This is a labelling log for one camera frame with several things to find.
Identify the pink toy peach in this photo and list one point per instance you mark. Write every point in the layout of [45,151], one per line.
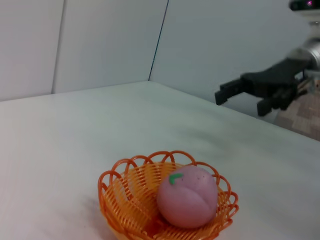
[187,200]

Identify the robot head with camera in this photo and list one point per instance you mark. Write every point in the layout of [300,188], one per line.
[306,4]

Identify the orange woven plastic basket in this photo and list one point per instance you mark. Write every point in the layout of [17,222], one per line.
[120,200]

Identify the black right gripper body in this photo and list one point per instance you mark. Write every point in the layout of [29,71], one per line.
[275,80]

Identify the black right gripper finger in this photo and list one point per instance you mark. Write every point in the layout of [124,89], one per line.
[227,91]
[272,103]

